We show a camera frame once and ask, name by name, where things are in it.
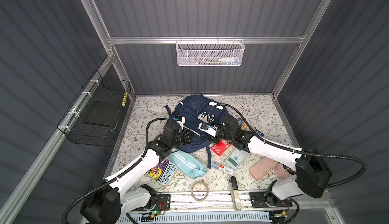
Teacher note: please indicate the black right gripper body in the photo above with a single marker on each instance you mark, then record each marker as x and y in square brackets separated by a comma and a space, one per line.
[220, 134]

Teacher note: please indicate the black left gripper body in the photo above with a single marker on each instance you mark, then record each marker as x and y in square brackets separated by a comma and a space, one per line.
[181, 139]

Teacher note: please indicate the navy blue student backpack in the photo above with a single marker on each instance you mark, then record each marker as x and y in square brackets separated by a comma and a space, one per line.
[197, 109]

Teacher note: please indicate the purple treehouse paperback book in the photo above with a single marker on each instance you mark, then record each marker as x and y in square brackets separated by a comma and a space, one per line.
[163, 172]

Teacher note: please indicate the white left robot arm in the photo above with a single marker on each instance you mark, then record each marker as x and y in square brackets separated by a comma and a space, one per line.
[111, 199]

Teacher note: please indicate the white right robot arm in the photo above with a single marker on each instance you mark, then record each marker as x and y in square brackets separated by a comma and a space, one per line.
[311, 172]

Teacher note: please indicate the red card box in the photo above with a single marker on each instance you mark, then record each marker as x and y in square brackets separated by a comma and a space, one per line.
[220, 147]

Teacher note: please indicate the light blue pencil pouch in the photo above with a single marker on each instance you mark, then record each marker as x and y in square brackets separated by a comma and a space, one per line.
[188, 164]

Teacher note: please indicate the light green calculator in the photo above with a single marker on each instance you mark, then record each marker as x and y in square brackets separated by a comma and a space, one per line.
[236, 158]

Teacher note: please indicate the pink pencil case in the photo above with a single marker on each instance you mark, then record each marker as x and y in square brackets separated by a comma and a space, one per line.
[263, 167]

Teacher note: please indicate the clear tape roll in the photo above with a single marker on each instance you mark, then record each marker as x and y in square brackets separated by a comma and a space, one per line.
[199, 190]

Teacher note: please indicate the beige stapler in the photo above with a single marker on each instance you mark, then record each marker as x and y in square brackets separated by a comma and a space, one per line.
[235, 193]

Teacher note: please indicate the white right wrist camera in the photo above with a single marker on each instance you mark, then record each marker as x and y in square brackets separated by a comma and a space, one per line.
[210, 130]

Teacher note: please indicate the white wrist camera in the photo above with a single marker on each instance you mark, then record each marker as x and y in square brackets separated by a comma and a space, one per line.
[210, 130]
[180, 121]

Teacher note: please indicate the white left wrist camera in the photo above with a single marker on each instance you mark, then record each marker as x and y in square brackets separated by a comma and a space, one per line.
[180, 121]

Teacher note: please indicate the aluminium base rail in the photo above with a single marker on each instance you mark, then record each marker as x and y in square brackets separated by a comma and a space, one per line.
[222, 200]

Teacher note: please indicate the white wire mesh basket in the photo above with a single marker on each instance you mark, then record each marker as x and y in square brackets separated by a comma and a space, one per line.
[209, 52]

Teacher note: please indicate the black wire basket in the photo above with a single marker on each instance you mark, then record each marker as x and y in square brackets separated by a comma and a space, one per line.
[97, 113]

